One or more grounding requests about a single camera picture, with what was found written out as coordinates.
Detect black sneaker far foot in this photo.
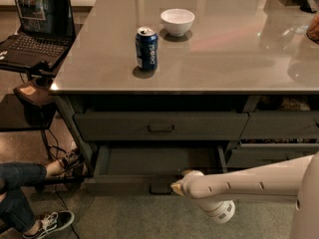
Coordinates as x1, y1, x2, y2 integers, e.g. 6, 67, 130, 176
57, 148, 83, 174

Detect brown object right edge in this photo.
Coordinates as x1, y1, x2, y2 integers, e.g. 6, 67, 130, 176
306, 13, 319, 43

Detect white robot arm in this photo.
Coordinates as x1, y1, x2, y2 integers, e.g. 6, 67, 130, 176
170, 153, 319, 239

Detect white ceramic bowl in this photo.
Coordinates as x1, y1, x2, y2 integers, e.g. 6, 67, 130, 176
160, 9, 194, 37

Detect person legs in jeans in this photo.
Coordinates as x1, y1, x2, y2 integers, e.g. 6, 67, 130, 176
0, 160, 59, 234

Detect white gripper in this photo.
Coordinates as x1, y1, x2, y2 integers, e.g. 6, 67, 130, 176
170, 170, 235, 224

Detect black device with sticky note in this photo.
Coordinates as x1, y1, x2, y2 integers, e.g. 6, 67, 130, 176
13, 80, 54, 109

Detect black floor cable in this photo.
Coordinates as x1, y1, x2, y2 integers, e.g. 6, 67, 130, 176
46, 128, 82, 239

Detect blue pepsi soda can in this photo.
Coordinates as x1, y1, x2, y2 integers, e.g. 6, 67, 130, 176
136, 26, 158, 71

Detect black open laptop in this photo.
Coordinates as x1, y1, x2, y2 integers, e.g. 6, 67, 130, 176
0, 0, 76, 71

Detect grey drawer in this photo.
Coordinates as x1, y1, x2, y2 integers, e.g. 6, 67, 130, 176
85, 141, 222, 196
226, 142, 319, 169
74, 112, 248, 141
241, 112, 319, 139

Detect black sneaker foot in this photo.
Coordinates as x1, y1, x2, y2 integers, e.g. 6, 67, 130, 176
23, 210, 75, 239
57, 148, 83, 174

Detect black laptop stand table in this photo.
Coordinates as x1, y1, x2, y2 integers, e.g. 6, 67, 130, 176
0, 55, 93, 188

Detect black sneaker near foot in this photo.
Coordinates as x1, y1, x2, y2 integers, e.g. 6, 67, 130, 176
23, 210, 75, 239

